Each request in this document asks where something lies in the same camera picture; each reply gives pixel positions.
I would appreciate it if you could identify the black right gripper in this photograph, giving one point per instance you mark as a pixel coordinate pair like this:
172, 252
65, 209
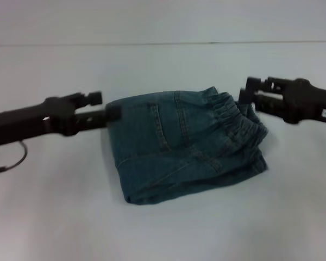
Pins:
307, 102

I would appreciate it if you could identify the blue denim shorts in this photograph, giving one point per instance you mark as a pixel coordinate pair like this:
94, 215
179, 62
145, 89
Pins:
179, 152

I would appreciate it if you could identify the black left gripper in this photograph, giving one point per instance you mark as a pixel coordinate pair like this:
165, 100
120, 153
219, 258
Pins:
30, 122

